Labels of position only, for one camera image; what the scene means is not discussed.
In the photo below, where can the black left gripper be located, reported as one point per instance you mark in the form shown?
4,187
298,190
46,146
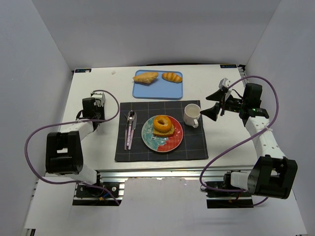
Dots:
97,115

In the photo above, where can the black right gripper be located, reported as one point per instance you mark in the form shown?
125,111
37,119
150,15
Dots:
222,103

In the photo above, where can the brown bread slice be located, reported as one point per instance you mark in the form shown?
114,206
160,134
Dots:
164,134

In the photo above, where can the orange ring donut bread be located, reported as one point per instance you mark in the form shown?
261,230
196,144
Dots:
162,123

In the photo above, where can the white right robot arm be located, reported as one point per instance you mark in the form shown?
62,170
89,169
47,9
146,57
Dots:
273,174

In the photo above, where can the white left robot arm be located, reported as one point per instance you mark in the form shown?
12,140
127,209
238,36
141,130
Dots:
64,155

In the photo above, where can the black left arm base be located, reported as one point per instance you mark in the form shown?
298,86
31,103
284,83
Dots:
95,197

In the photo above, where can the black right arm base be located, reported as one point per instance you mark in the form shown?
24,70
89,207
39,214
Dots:
225,200

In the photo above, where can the flat golden bread piece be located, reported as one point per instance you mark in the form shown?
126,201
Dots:
146,78

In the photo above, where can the white ceramic mug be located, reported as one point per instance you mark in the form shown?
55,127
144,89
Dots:
192,115

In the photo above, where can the dark grey checked placemat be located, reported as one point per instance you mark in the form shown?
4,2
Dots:
187,143

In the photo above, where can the striped croissant roll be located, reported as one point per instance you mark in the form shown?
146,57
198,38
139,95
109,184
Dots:
172,77

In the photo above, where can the light blue plastic tray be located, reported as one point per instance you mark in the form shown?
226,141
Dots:
158,89

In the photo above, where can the red and teal plate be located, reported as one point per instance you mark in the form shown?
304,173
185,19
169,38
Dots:
162,144

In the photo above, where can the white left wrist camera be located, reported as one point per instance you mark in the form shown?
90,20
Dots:
99,98

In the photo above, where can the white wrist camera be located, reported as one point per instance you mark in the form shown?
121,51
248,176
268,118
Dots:
224,83
99,98

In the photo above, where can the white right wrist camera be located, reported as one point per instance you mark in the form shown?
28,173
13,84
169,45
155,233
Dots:
224,83

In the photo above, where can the pink handled spoon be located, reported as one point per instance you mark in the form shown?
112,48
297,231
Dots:
131,117

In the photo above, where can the pink handled knife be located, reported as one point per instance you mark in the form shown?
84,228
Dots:
133,127

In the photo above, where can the aluminium table frame rail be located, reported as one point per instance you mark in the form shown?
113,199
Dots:
185,173

